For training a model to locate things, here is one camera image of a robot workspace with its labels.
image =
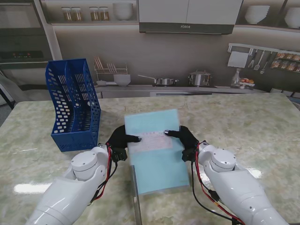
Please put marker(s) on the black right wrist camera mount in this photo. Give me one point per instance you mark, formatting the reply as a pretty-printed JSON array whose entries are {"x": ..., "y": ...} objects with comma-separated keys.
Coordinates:
[{"x": 188, "y": 155}]

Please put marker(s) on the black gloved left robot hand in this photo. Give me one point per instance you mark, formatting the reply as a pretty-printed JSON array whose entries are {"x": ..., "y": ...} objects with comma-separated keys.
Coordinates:
[{"x": 119, "y": 138}]

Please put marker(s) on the black metal stand leg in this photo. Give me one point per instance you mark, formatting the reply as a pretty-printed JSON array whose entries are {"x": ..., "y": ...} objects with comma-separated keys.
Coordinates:
[{"x": 7, "y": 96}]

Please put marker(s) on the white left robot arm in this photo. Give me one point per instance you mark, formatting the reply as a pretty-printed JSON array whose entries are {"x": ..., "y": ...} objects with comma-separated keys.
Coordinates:
[{"x": 70, "y": 187}]

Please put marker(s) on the light blue translucent folder cover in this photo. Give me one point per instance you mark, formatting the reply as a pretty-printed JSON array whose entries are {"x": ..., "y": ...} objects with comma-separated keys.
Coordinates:
[{"x": 161, "y": 168}]

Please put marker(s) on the blue perforated plastic file rack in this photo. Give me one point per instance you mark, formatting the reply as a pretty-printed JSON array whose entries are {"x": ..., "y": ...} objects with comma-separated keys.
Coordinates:
[{"x": 70, "y": 98}]

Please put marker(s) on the white printed receipt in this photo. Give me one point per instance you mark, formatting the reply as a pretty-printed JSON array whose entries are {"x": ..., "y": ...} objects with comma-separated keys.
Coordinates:
[{"x": 155, "y": 141}]

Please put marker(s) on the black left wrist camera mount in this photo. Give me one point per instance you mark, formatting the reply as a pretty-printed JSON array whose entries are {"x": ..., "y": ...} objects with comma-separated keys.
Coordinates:
[{"x": 119, "y": 154}]

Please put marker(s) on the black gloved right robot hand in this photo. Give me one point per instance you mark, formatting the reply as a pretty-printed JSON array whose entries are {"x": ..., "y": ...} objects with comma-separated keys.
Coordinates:
[{"x": 187, "y": 139}]

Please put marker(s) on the printed kitchen scene backdrop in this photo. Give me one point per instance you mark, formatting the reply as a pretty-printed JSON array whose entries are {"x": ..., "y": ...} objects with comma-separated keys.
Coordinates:
[{"x": 164, "y": 58}]

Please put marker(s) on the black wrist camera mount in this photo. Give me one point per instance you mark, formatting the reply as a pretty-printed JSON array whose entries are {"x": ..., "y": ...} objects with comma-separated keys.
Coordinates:
[
  {"x": 188, "y": 155},
  {"x": 119, "y": 154}
]

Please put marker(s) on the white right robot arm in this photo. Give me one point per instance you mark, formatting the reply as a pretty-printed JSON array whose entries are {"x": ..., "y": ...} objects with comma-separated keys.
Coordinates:
[{"x": 236, "y": 185}]

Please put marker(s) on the grey folder slide bar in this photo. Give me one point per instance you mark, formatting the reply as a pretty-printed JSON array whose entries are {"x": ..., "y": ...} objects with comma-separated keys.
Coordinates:
[{"x": 136, "y": 199}]

